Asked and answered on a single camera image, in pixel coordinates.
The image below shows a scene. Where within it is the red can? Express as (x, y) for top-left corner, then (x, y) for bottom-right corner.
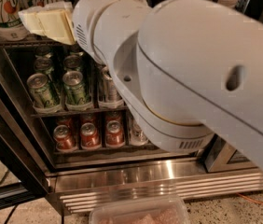
(105, 120), (125, 147)
(80, 122), (102, 150)
(53, 125), (77, 152)

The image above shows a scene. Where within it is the top wire shelf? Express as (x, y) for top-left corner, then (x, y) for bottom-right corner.
(0, 36), (61, 49)

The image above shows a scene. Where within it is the clear plastic food container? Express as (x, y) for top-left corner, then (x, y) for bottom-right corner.
(89, 195), (191, 224)

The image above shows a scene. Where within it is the stainless steel fridge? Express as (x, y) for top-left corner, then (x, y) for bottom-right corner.
(0, 0), (263, 217)

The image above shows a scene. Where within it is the middle wire shelf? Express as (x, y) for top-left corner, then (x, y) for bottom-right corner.
(31, 105), (129, 119)

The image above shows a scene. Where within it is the front silver can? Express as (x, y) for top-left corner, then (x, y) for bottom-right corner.
(98, 67), (124, 109)

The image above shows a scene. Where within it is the second row left green can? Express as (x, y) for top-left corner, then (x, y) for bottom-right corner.
(34, 57), (61, 91)

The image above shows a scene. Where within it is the front right red can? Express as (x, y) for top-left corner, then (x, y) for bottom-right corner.
(105, 120), (125, 147)

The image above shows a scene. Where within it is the wire shelf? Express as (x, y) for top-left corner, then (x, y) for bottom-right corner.
(0, 36), (61, 49)
(31, 105), (129, 119)

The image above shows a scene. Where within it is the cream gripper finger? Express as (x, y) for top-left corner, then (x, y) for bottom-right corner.
(19, 7), (76, 45)
(43, 1), (73, 11)

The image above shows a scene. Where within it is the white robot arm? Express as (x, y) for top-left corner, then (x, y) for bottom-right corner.
(20, 0), (263, 171)

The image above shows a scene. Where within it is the front middle red can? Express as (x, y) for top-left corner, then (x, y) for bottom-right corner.
(80, 122), (102, 150)

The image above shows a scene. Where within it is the open glass fridge door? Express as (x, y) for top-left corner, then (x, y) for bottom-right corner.
(0, 75), (50, 215)

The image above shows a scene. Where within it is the left clear water bottle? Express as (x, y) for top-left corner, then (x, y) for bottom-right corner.
(128, 115), (148, 146)

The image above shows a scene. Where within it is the second row green can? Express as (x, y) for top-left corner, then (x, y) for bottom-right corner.
(63, 55), (84, 73)
(34, 57), (61, 91)

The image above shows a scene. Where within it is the orange cable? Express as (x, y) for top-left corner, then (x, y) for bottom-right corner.
(235, 192), (263, 207)

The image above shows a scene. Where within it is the front left green can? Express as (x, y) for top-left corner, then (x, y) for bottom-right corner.
(27, 73), (62, 114)

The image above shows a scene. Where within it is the front left red can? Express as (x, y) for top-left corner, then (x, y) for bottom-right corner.
(53, 125), (77, 152)

